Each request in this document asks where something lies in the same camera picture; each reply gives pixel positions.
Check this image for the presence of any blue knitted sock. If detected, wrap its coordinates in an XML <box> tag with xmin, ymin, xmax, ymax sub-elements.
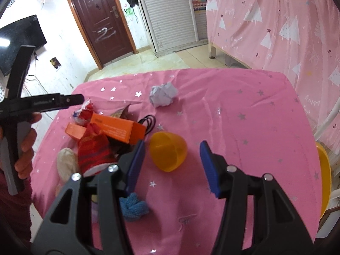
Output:
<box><xmin>119</xmin><ymin>192</ymin><xmax>149</xmax><ymax>222</ymax></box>

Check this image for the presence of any black wall television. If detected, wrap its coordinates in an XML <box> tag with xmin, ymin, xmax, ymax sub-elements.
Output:
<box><xmin>0</xmin><ymin>15</ymin><xmax>47</xmax><ymax>76</ymax></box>

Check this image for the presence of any orange plastic cup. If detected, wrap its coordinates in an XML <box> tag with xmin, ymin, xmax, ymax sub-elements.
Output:
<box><xmin>149</xmin><ymin>131</ymin><xmax>188</xmax><ymax>173</ymax></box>

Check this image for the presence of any pink tree-print curtain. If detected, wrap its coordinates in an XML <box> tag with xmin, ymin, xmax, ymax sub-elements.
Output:
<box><xmin>206</xmin><ymin>0</ymin><xmax>339</xmax><ymax>151</ymax></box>

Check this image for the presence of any red sleeve forearm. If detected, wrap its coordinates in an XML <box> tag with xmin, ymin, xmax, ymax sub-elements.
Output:
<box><xmin>1</xmin><ymin>171</ymin><xmax>32</xmax><ymax>247</ymax></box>

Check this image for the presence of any white louvered wardrobe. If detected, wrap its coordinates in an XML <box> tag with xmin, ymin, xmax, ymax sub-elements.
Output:
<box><xmin>138</xmin><ymin>0</ymin><xmax>207</xmax><ymax>57</ymax></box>

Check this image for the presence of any small orange box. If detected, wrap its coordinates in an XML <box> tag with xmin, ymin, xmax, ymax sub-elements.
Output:
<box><xmin>65</xmin><ymin>123</ymin><xmax>86</xmax><ymax>141</ymax></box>

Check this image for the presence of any purple and peach sock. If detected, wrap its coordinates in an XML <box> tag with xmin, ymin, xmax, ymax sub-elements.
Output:
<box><xmin>51</xmin><ymin>190</ymin><xmax>98</xmax><ymax>224</ymax></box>

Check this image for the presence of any black cable loop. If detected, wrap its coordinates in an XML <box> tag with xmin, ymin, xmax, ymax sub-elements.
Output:
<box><xmin>138</xmin><ymin>114</ymin><xmax>157</xmax><ymax>136</ymax></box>

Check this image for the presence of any white paper ball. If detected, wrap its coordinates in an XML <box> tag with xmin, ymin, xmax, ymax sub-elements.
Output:
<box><xmin>149</xmin><ymin>82</ymin><xmax>178</xmax><ymax>108</ymax></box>

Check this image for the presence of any pink starry tablecloth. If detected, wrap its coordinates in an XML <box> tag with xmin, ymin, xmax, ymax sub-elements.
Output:
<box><xmin>30</xmin><ymin>68</ymin><xmax>323</xmax><ymax>255</ymax></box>

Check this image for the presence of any yellow trash bin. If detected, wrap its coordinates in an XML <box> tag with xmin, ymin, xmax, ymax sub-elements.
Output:
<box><xmin>316</xmin><ymin>142</ymin><xmax>332</xmax><ymax>218</ymax></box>

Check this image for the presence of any person's left hand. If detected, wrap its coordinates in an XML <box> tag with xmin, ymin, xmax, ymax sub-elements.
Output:
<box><xmin>1</xmin><ymin>113</ymin><xmax>42</xmax><ymax>184</ymax></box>

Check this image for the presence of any dark red door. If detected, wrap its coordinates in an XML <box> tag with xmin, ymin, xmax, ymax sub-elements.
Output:
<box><xmin>67</xmin><ymin>0</ymin><xmax>137</xmax><ymax>70</ymax></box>

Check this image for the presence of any red striped sock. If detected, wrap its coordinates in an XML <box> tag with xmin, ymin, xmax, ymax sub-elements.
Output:
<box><xmin>78</xmin><ymin>123</ymin><xmax>117</xmax><ymax>176</ymax></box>

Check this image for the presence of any white metal chair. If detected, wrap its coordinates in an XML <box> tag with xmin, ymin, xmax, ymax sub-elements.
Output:
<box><xmin>314</xmin><ymin>98</ymin><xmax>340</xmax><ymax>141</ymax></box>

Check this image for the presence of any long orange box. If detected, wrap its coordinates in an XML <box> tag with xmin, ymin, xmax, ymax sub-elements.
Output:
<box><xmin>91</xmin><ymin>113</ymin><xmax>146</xmax><ymax>145</ymax></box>

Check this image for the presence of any red snack wrapper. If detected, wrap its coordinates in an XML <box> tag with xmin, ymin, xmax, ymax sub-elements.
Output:
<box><xmin>73</xmin><ymin>98</ymin><xmax>96</xmax><ymax>127</ymax></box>

